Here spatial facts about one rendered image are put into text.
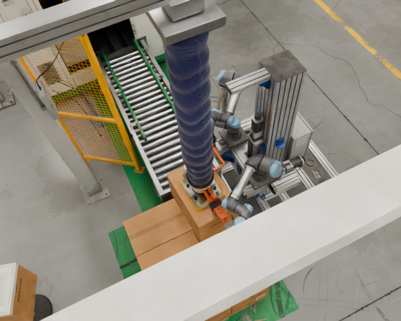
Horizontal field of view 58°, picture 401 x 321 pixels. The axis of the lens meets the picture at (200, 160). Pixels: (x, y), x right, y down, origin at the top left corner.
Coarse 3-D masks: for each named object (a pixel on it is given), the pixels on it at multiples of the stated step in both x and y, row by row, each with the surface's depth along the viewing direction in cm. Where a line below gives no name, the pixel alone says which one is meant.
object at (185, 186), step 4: (180, 180) 324; (180, 184) 322; (184, 184) 321; (188, 184) 318; (184, 188) 320; (188, 196) 315; (192, 196) 314; (196, 196) 312; (200, 196) 315; (192, 200) 313; (196, 200) 312; (200, 200) 312; (192, 204) 311; (196, 204) 310; (196, 208) 309; (200, 208) 309
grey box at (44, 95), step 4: (36, 84) 305; (40, 84) 304; (44, 88) 306; (40, 92) 299; (44, 92) 299; (40, 96) 297; (44, 96) 297; (48, 96) 311; (44, 100) 300; (48, 100) 304; (52, 100) 324; (48, 104) 306; (52, 104) 311; (48, 108) 309; (52, 108) 311; (56, 108) 325; (52, 112) 314; (56, 112) 317; (52, 116) 317; (56, 116) 319
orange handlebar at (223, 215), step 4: (216, 152) 323; (220, 160) 319; (224, 164) 316; (216, 168) 315; (208, 188) 305; (204, 192) 303; (208, 196) 301; (220, 208) 295; (216, 212) 294; (224, 212) 292; (220, 216) 291; (224, 216) 290; (224, 220) 289; (228, 220) 289; (224, 224) 288
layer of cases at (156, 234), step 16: (160, 208) 372; (176, 208) 370; (128, 224) 365; (144, 224) 364; (160, 224) 362; (176, 224) 361; (144, 240) 355; (160, 240) 354; (176, 240) 353; (192, 240) 352; (144, 256) 347; (160, 256) 346; (240, 304) 330; (208, 320) 320
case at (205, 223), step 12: (180, 168) 333; (168, 180) 338; (216, 180) 324; (180, 192) 320; (228, 192) 317; (180, 204) 340; (192, 216) 307; (204, 216) 307; (216, 216) 306; (228, 216) 316; (192, 228) 339; (204, 228) 309; (216, 228) 325
